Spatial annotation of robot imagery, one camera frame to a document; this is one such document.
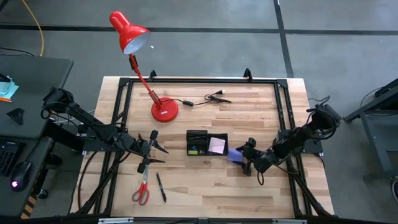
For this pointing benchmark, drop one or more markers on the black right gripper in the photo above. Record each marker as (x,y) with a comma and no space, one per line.
(253,155)

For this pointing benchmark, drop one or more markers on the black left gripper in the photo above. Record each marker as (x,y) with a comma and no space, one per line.
(145,151)

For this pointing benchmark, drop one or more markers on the purple sticky note pad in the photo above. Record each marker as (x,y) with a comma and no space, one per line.
(234,156)

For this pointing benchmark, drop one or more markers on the black pen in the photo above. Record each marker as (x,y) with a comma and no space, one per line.
(197,137)
(161,188)

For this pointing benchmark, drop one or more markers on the yellow-green eraser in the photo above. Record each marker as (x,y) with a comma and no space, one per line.
(192,152)

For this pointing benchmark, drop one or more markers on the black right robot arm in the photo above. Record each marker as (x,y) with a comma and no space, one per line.
(295,138)

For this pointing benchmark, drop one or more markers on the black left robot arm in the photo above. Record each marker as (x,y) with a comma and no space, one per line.
(93,124)

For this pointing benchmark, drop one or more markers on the black mesh desk organizer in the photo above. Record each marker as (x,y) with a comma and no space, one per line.
(202,146)

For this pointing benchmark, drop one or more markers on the red desk lamp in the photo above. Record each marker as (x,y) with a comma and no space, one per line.
(164,110)

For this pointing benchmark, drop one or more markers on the silver aluminium extrusion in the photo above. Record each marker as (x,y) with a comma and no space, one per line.
(289,221)
(115,220)

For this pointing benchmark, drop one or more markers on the black caster wheel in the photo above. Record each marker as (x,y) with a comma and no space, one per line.
(43,193)

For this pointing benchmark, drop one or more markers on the dark grey desk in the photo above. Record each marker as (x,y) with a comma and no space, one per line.
(40,93)

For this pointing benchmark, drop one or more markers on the dark grey metal stand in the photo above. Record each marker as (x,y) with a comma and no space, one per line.
(374,143)

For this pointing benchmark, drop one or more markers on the yellow black striped bar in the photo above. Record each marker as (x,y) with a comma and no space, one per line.
(29,205)

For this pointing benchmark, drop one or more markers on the black computer mouse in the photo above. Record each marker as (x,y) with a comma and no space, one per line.
(20,174)

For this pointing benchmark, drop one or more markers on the black keyboard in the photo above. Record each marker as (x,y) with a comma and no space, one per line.
(7,158)

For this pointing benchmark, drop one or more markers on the person's shoe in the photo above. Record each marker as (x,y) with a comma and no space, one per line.
(395,191)

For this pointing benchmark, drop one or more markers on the orange pencil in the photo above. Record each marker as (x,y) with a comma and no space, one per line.
(6,100)

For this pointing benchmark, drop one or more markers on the teal paper stack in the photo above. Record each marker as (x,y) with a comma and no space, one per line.
(7,90)

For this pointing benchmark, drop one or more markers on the black frame foot bracket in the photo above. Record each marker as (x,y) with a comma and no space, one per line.
(152,76)
(247,74)

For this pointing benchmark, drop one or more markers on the black aluminium table frame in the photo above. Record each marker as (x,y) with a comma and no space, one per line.
(202,81)

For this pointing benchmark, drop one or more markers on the black triangular bracket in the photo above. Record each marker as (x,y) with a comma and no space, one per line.
(17,116)

